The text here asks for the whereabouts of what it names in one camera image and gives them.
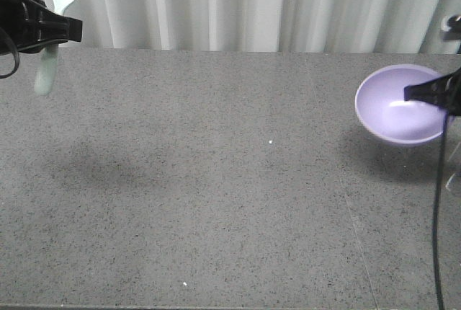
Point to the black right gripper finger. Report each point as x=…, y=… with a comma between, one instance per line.
x=442, y=92

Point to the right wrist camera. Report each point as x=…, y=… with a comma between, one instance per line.
x=450, y=26

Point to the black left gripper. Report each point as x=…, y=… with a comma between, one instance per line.
x=32, y=26

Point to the white pleated curtain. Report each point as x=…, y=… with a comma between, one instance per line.
x=311, y=26

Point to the light green plastic spoon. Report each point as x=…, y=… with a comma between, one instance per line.
x=47, y=68

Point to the purple plastic bowl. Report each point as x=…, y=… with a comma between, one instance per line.
x=382, y=110

